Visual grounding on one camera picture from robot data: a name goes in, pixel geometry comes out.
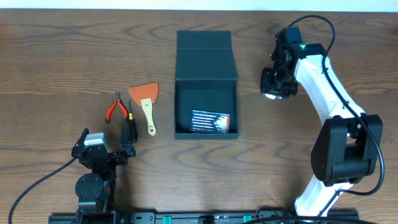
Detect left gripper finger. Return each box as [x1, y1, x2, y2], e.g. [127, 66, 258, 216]
[76, 128, 90, 147]
[121, 123, 131, 145]

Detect small claw hammer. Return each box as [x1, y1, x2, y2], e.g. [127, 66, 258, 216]
[264, 93, 283, 100]

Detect orange scraper wooden handle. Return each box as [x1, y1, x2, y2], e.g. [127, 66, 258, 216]
[129, 82, 159, 136]

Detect blue screwdriver set package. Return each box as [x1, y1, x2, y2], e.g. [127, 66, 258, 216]
[190, 110, 231, 134]

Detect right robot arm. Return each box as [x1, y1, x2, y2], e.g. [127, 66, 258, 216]
[261, 27, 383, 217]

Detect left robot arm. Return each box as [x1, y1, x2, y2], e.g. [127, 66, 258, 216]
[72, 126, 136, 224]

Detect black yellow screwdriver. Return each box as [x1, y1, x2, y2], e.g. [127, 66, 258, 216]
[128, 101, 137, 142]

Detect black open gift box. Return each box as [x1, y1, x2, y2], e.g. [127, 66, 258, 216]
[174, 30, 239, 140]

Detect red handled pliers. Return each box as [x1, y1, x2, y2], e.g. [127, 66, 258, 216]
[104, 91, 129, 124]

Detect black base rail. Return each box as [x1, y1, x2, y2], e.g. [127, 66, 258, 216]
[48, 210, 360, 224]

